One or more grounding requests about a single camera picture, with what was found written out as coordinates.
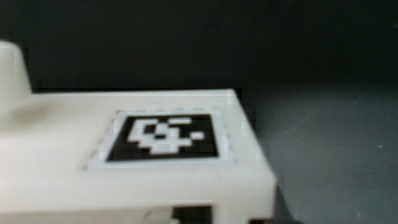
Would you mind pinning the white drawer tray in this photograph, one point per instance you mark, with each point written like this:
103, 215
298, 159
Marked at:
126, 157

